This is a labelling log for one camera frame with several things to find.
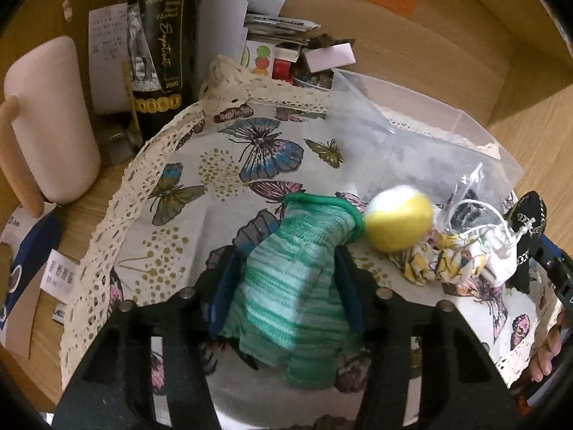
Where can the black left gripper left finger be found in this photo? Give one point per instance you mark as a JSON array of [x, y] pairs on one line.
[[215, 289]]

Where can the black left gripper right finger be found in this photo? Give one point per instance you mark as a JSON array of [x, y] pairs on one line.
[[357, 289]]

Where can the black pouch with silver chain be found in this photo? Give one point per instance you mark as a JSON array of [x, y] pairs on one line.
[[528, 218]]

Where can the green striped knit sock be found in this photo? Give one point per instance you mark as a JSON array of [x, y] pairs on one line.
[[286, 311]]

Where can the yellow white felt ball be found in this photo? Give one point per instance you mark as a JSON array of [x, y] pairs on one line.
[[397, 218]]

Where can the floral fabric scrunchie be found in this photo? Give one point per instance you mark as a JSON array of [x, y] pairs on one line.
[[443, 259]]

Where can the clear plastic bag with cord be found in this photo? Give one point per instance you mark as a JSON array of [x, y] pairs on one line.
[[466, 211]]

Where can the person's right hand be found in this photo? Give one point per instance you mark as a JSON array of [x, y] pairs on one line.
[[540, 365]]

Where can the butterfly print lace cloth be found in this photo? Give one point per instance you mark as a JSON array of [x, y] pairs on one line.
[[216, 175]]

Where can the clear plastic storage box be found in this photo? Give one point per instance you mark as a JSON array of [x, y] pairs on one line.
[[390, 135]]

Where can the blue white packet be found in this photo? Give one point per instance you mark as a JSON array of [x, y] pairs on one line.
[[31, 241]]

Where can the bowl of small stones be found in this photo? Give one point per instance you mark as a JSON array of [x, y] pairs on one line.
[[319, 80]]

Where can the small red box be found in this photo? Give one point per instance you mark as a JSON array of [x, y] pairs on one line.
[[281, 70]]

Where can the fruit print card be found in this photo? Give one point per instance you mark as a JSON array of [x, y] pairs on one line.
[[258, 58]]

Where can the white folded card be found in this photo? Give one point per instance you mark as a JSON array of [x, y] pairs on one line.
[[318, 60]]

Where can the stack of papers and booklets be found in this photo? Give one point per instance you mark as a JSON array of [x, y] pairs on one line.
[[226, 26]]

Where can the dark wine bottle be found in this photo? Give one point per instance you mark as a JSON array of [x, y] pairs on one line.
[[161, 42]]

